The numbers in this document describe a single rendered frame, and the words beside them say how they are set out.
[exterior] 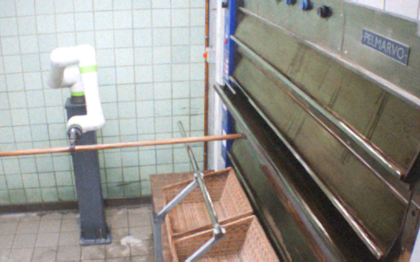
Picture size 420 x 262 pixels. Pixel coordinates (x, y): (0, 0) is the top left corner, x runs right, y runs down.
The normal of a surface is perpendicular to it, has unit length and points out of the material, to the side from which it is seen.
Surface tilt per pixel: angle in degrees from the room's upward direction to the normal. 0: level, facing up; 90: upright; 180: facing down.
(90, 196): 90
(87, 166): 90
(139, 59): 90
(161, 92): 90
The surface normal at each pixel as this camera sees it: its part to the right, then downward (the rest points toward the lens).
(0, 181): 0.18, 0.40
